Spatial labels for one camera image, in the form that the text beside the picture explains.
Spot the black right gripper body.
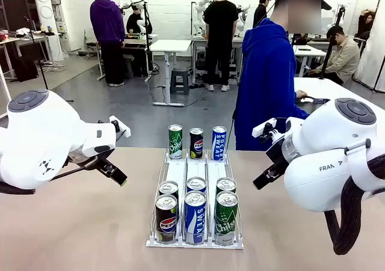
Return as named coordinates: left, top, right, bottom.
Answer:
left=266, top=138, right=291, bottom=169

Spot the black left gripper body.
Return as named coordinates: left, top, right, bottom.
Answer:
left=67, top=147, right=117, bottom=169

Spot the black Pepsi can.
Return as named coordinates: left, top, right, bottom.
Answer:
left=155, top=193, right=179, bottom=244
left=189, top=127, right=205, bottom=160
left=158, top=180, right=180, bottom=200

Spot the blue Pocari Sweat can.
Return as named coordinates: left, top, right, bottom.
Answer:
left=186, top=177, right=208, bottom=195
left=183, top=190, right=208, bottom=245
left=212, top=126, right=227, bottom=160

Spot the person in blue hoodie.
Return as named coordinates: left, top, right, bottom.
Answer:
left=233, top=0, right=322, bottom=151

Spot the seated person in beige jacket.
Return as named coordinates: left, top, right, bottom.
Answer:
left=308, top=25, right=361, bottom=85

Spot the person in black t-shirt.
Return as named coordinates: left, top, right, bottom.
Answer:
left=203, top=0, right=240, bottom=92

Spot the person in black jacket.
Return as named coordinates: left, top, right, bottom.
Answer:
left=252, top=0, right=273, bottom=28

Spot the dark-haired person in black top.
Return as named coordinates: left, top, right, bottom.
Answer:
left=357, top=8, right=377, bottom=42

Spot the green Chilsung can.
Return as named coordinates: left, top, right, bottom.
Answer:
left=168, top=124, right=183, bottom=160
left=215, top=177, right=237, bottom=195
left=214, top=190, right=239, bottom=246

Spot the clear acrylic can rack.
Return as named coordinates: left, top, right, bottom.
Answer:
left=146, top=148, right=245, bottom=250

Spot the large white table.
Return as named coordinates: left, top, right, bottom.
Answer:
left=293, top=77, right=385, bottom=115

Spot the black tripod pole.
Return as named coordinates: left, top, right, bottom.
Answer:
left=318, top=6, right=347, bottom=80

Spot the white desk with dark item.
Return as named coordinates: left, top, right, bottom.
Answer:
left=293, top=44, right=327, bottom=76

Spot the black bag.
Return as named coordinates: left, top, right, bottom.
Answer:
left=13, top=56, right=39, bottom=82

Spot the black microphone stand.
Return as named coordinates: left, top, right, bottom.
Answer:
left=23, top=15, right=75, bottom=103

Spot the grey plastic stool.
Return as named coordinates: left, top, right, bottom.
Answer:
left=170, top=68, right=190, bottom=95

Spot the cluttered white desk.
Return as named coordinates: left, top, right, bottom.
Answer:
left=0, top=32, right=55, bottom=79

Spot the white partition panel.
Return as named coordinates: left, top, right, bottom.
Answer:
left=351, top=0, right=385, bottom=91

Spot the white standing desk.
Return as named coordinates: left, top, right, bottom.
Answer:
left=149, top=39, right=193, bottom=107

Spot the white tower air conditioner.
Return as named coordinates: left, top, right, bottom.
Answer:
left=32, top=0, right=66, bottom=62

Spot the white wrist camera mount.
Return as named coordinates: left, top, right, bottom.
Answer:
left=251, top=117, right=285, bottom=144
left=109, top=115, right=132, bottom=139

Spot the white table frame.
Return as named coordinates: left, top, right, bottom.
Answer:
left=0, top=65, right=13, bottom=118

